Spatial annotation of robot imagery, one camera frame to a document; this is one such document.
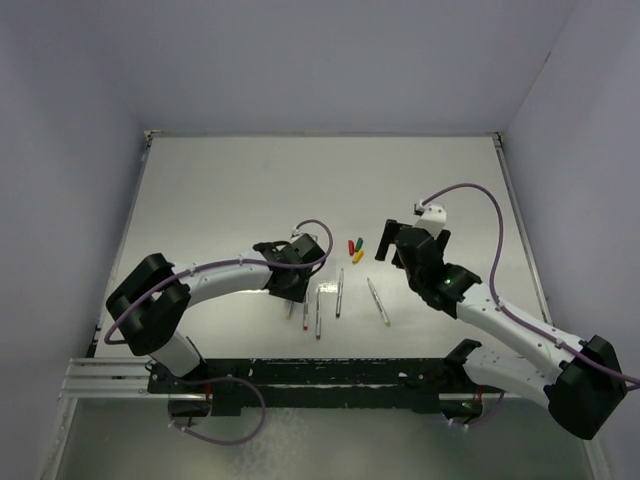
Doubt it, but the pink pen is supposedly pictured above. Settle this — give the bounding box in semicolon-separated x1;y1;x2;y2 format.
314;288;322;341

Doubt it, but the blue pen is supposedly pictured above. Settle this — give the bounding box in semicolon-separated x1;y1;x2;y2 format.
335;268;345;318

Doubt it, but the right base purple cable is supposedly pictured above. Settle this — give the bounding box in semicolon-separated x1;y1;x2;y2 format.
447;389;506;432

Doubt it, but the yellow pen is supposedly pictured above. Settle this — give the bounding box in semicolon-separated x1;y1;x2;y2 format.
286;301;295;320

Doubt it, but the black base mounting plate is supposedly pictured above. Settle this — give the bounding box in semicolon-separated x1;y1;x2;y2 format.
145;358;484;421

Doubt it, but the aluminium extrusion rail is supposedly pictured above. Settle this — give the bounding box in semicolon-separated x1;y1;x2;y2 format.
60;358;149;399

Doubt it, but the yellow pen cap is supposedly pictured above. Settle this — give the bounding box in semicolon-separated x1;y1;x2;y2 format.
352;250;364;264

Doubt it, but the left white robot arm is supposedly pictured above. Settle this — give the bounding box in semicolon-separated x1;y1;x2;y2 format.
106;234;326;392

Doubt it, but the red pen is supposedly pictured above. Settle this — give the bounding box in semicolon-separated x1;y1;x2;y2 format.
302;291;310;331

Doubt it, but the green pen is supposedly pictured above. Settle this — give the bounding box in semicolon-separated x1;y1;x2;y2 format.
367;278;391;327

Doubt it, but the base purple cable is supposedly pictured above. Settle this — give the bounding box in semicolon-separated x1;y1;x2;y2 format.
167;375;266;445
447;389;506;432

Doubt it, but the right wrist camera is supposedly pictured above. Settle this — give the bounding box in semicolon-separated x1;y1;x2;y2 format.
414;202;447;239

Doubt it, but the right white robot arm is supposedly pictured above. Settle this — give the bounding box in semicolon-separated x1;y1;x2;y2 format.
375;219;629;440

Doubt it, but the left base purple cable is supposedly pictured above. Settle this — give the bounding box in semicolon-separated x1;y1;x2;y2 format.
167;375;266;445

